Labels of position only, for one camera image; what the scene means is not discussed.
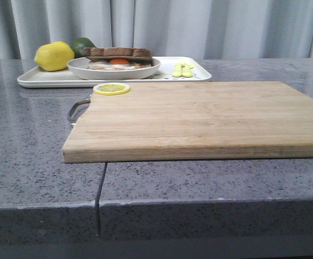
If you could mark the green lime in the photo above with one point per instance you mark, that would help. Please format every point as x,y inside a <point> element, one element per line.
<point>79,44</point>

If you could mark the white round plate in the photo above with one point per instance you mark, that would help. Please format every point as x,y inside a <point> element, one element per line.
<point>79,68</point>

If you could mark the yellow plastic fork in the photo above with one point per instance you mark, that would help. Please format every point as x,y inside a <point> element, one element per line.
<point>178,70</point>

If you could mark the white bear tray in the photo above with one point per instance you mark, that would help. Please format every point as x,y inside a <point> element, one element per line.
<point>38,78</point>

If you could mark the wooden cutting board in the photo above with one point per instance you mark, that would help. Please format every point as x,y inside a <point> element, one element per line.
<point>187,121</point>

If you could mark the fried egg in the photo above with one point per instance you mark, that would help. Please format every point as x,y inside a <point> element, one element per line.
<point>115,64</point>

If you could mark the bread slice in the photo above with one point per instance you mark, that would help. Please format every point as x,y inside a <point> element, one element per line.
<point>98,53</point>
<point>141,64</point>

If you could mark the yellow lemon slice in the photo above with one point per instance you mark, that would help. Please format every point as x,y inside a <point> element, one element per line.
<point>110,89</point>

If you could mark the grey curtain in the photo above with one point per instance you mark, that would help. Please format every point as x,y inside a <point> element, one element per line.
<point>197,29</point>

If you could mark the yellow plastic knife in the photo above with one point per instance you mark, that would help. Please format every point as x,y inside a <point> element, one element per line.
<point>187,70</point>

